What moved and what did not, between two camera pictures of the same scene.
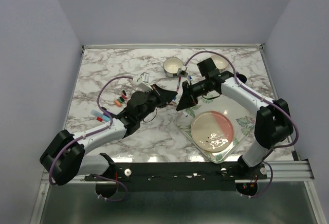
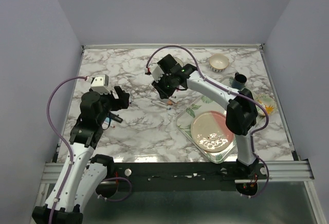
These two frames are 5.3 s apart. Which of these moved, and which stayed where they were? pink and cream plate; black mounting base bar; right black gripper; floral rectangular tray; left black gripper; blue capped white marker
Moved: right black gripper; left black gripper; blue capped white marker
Stayed: black mounting base bar; pink and cream plate; floral rectangular tray
